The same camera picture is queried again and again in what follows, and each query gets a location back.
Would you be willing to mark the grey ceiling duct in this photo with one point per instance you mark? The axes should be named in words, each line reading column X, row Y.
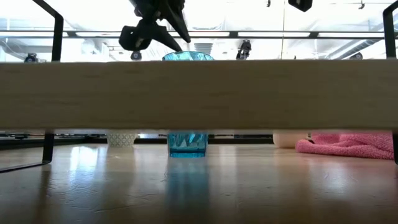
column 354, row 48

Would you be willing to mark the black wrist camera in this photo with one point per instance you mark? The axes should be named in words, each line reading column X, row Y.
column 133, row 39
column 300, row 4

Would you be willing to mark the cream cup orange inside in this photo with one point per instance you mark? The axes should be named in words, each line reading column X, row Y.
column 287, row 140

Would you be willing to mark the white green patterned mug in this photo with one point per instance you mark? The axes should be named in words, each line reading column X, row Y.
column 121, row 140

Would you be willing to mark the black aluminium table frame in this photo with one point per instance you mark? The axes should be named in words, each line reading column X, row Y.
column 233, row 140

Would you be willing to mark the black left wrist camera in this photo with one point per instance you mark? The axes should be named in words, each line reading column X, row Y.
column 133, row 39

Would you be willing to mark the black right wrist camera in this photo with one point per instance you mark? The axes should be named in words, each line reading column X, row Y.
column 300, row 4

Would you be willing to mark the dark round background fixture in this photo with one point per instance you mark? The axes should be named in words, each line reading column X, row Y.
column 356, row 56
column 31, row 58
column 136, row 56

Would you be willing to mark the pink towel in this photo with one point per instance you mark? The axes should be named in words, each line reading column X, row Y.
column 348, row 146

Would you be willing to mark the teal faceted transparent cup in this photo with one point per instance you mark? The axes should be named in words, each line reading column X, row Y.
column 186, row 144

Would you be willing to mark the black hanging background device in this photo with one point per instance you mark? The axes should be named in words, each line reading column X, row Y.
column 244, row 49

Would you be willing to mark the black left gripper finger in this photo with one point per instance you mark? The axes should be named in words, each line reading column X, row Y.
column 161, row 34
column 180, row 25

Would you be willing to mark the wooden shelf with black frame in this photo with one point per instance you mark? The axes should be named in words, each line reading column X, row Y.
column 199, row 93

